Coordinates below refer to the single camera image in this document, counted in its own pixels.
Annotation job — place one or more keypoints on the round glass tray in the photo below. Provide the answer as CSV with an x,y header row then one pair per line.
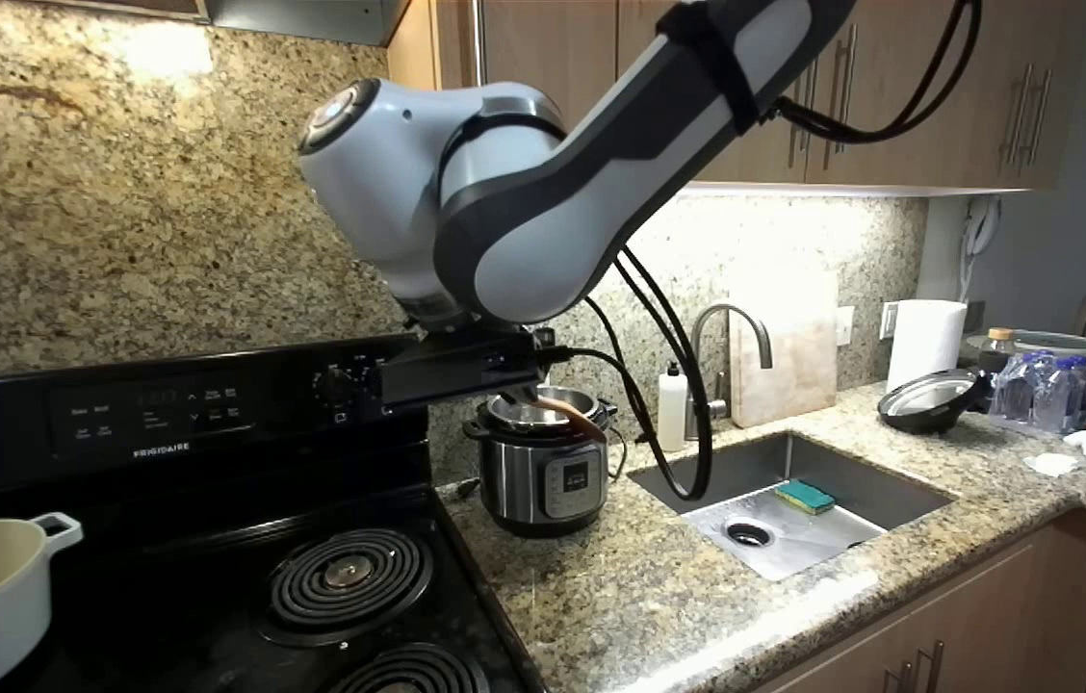
x,y
1058,344

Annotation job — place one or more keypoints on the metal range hood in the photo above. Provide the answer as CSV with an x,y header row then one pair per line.
x,y
298,16

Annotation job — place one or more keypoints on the stainless steel pressure cooker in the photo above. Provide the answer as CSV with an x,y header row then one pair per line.
x,y
543,481

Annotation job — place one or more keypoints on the white paper towel roll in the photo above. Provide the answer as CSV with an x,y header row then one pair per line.
x,y
926,344

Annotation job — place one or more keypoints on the green sponge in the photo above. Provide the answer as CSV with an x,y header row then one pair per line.
x,y
806,493

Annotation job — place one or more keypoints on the light stone cutting board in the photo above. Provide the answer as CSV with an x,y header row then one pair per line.
x,y
800,346

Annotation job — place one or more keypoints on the clear plastic water bottle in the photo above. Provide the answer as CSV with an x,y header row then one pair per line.
x,y
1014,390
1068,394

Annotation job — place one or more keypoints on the black electric stove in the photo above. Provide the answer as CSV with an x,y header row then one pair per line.
x,y
181,424

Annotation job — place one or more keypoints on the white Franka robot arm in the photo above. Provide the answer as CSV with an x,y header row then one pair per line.
x,y
506,245

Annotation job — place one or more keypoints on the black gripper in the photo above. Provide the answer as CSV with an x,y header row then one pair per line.
x,y
518,398

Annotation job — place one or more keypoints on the wooden upper cabinet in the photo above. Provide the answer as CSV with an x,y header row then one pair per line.
x,y
931,91

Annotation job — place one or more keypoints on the black coil stove burner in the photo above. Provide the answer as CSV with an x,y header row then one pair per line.
x,y
410,672
347,577

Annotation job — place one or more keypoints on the wooden lower cabinet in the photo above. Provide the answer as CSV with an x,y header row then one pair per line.
x,y
1019,618

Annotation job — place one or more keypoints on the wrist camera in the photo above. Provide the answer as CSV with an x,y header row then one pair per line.
x,y
466,372

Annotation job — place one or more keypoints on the wooden cabinet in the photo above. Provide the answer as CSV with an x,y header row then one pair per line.
x,y
1019,618
931,91

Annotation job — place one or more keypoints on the white light switch plate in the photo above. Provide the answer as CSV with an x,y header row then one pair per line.
x,y
845,323

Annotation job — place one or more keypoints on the stainless steel sink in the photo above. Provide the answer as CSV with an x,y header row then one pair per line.
x,y
813,503

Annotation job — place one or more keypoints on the silver kitchen faucet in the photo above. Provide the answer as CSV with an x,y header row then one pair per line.
x,y
760,332

